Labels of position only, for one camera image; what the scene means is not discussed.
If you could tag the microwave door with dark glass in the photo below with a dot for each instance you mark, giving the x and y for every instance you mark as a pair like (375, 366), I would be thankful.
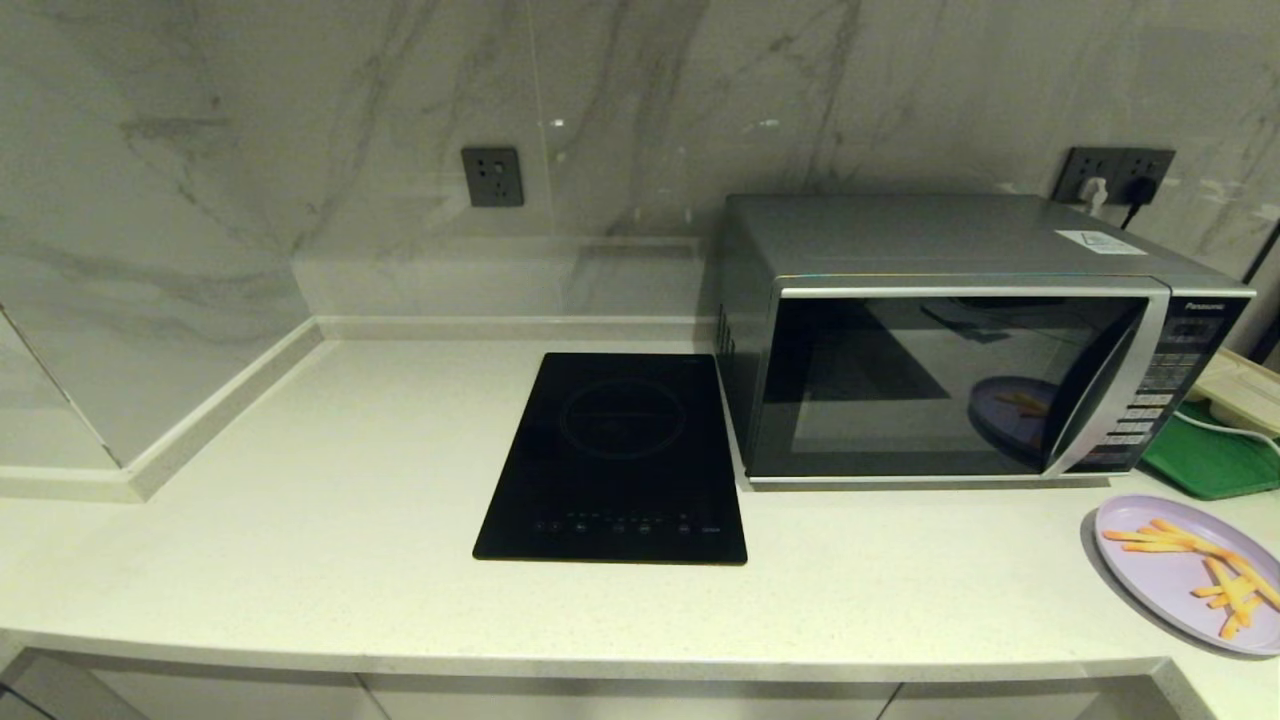
(950, 390)

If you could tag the purple oval plate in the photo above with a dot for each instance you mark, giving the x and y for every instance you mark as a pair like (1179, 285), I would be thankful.
(1150, 580)

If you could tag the silver microwave oven body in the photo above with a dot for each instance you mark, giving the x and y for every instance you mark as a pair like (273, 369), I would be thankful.
(900, 235)

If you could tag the black glass induction cooktop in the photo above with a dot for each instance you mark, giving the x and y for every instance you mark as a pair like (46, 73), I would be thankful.
(610, 450)

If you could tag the white power plug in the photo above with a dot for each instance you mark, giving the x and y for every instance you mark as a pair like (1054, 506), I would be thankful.
(1094, 192)

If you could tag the beige cabinet front panel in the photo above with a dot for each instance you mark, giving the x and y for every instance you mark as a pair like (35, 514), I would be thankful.
(1020, 705)

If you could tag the black power plug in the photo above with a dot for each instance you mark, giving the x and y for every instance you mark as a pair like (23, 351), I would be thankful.
(1140, 190)

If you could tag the orange french fry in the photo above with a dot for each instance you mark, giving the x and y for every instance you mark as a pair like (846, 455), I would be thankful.
(1203, 545)
(1223, 578)
(1148, 537)
(1220, 590)
(1235, 622)
(1158, 547)

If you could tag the green plastic cutting board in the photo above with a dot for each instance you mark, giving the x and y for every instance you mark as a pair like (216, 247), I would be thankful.
(1210, 465)

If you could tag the beige plastic power strip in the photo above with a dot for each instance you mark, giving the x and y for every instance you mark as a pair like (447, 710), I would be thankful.
(1240, 385)

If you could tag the grey single wall socket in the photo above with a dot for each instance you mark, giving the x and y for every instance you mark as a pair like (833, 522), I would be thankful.
(492, 177)

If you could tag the grey double wall socket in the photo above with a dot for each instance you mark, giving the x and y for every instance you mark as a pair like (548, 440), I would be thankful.
(1115, 162)

